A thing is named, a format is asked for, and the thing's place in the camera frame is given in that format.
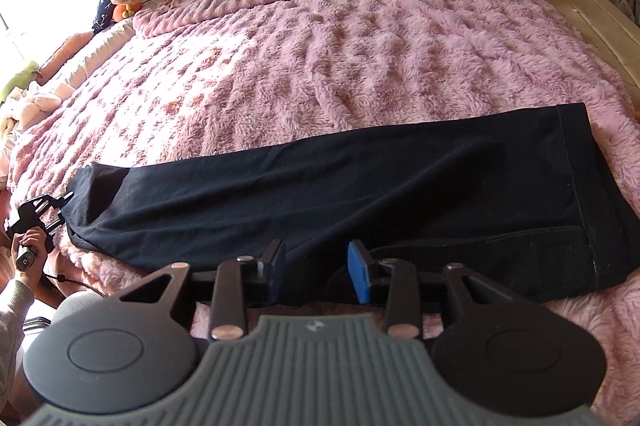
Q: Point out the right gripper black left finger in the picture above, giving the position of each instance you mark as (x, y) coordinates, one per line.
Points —
(259, 277)

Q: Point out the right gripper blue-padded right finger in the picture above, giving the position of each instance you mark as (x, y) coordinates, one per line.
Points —
(372, 278)

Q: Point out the black pants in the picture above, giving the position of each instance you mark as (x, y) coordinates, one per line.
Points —
(525, 198)

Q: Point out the grey sleeve left forearm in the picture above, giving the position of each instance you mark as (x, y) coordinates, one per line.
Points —
(16, 299)

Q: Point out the person's left hand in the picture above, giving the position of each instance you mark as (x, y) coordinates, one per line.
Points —
(25, 259)

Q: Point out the green plush toy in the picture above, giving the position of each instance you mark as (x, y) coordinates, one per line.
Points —
(20, 80)

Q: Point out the navy patterned cushion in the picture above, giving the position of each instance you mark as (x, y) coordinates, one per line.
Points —
(104, 16)

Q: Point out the orange plush toy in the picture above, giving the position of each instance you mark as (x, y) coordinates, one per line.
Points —
(125, 10)

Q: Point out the pink fluffy blanket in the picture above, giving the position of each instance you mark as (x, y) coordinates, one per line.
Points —
(206, 77)

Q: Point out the cream bed frame edge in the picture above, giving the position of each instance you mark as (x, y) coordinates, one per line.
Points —
(614, 35)

